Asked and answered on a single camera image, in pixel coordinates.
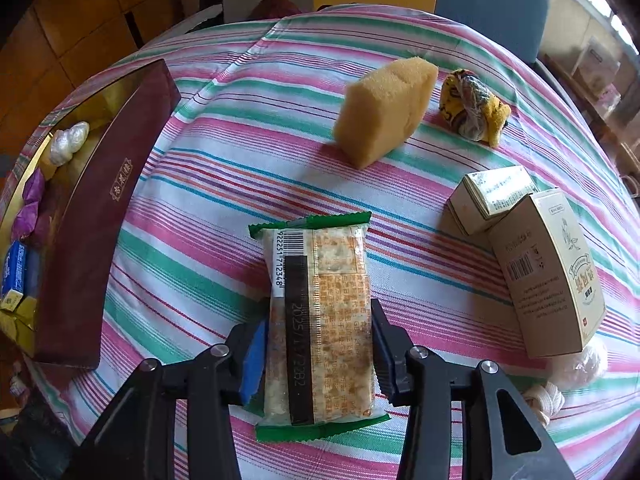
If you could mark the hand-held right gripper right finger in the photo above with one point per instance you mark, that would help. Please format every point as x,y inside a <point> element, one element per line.
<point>387,360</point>

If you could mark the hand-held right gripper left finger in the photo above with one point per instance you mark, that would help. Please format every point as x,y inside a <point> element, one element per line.
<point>252,360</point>

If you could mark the green cracker packet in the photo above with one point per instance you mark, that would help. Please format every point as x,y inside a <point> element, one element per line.
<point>325,285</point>

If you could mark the tall beige box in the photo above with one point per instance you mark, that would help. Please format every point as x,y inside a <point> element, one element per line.
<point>545,280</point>

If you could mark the white ball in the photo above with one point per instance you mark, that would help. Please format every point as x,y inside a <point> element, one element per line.
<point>582,367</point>

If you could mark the small beige box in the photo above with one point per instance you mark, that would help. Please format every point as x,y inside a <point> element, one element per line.
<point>492,195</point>

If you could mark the gold tin box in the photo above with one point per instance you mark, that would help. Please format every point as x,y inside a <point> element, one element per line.
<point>100,210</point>

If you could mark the yellow packet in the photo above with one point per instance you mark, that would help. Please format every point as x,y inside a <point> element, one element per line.
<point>22,315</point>

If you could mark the yellow sponge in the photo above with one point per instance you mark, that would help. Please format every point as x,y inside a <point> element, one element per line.
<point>380,110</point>

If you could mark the blue packet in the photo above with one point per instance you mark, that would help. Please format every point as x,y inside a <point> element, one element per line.
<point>15,267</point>

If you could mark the purple candy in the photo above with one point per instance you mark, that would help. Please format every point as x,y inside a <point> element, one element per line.
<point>25,222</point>
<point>34,187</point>

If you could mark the yellow ball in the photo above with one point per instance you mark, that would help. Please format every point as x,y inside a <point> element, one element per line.
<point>470,105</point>

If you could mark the silver foil candy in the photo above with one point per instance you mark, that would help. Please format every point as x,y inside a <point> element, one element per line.
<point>67,142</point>

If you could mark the wooden side table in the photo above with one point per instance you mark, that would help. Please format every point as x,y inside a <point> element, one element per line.
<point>600,125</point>

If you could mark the dark red cloth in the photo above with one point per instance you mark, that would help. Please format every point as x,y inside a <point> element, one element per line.
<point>275,7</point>

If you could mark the white carton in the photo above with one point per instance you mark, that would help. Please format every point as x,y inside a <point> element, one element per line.
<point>597,60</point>

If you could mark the grey yellow blue chair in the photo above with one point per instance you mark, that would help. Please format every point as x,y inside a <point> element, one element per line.
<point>490,0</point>

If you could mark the window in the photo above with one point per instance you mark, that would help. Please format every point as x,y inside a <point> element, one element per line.
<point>600,5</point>

